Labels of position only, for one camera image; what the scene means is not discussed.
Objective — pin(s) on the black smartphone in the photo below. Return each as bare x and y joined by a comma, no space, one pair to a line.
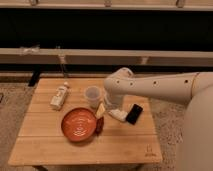
134,114

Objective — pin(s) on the wooden table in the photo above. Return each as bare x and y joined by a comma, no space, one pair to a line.
40,140

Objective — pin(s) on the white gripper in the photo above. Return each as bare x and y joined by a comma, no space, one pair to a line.
111,102

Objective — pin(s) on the white plastic bottle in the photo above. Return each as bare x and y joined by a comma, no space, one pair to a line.
60,96

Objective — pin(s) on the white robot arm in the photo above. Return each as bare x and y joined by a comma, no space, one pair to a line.
195,90

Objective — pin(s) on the dark red pepper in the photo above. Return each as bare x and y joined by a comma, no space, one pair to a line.
100,124

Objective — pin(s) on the orange ceramic bowl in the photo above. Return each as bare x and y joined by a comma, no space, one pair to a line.
79,124

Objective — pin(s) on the white rectangular box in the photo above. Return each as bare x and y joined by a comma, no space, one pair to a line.
118,114

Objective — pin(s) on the grey metal rail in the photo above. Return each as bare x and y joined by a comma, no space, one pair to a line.
104,57

